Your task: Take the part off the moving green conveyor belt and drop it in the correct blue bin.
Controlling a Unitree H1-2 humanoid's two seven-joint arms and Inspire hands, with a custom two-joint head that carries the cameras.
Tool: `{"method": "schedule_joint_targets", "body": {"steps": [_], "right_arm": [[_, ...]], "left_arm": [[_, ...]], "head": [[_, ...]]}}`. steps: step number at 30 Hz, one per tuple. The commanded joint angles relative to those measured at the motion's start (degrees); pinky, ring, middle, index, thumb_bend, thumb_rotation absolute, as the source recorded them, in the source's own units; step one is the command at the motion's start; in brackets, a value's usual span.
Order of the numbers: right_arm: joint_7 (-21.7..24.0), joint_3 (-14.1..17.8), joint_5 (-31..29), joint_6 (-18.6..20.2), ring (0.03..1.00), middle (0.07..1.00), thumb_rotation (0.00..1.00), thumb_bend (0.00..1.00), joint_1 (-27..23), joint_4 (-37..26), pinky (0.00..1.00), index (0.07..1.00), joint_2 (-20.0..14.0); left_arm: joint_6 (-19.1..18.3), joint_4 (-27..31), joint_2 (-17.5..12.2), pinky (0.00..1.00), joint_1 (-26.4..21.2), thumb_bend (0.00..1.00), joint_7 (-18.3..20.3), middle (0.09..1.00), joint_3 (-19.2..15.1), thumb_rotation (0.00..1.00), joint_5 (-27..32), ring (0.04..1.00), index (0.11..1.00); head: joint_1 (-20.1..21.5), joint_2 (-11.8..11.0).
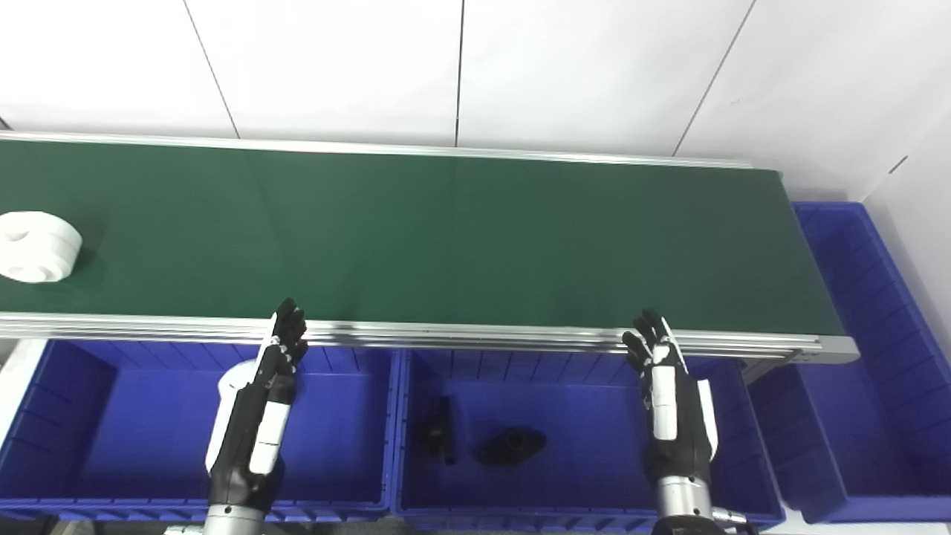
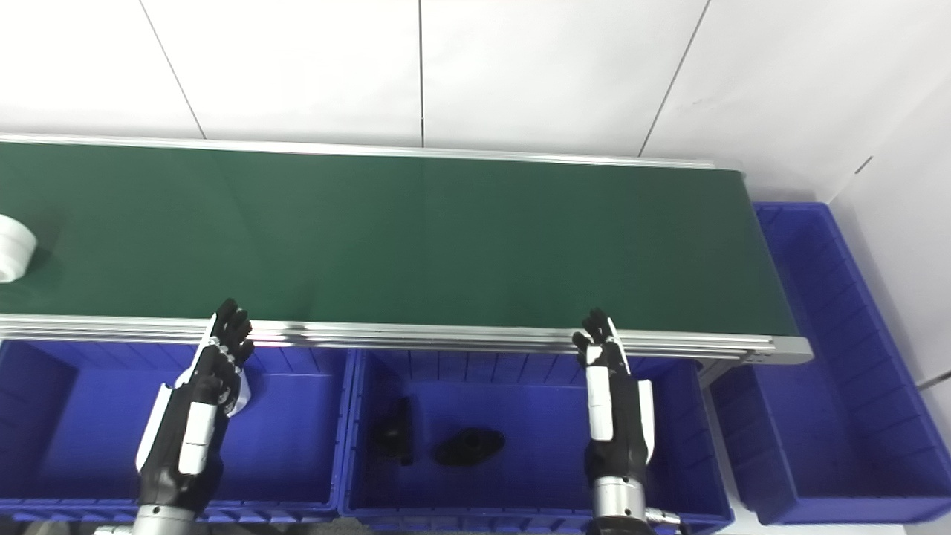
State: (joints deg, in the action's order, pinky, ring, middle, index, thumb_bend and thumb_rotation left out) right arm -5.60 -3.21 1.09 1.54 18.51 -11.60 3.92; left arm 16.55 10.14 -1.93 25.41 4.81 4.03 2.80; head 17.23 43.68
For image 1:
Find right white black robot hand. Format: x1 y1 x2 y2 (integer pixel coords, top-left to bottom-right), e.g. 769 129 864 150
622 308 720 485

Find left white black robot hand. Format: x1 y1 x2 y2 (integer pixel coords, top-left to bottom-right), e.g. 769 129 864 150
204 297 309 513

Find white round plastic part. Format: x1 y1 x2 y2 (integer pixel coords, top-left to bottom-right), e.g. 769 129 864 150
0 211 83 284

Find blue plastic bin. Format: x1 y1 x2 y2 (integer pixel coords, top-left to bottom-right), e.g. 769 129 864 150
749 201 951 525
0 339 396 523
391 348 787 533

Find black oval flange part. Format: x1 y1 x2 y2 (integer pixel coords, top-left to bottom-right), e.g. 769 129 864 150
475 427 549 468

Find black elongated part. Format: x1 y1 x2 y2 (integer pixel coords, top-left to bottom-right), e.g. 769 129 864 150
422 395 458 467

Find green conveyor belt aluminium frame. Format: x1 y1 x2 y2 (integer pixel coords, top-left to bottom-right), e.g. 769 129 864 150
0 132 861 366

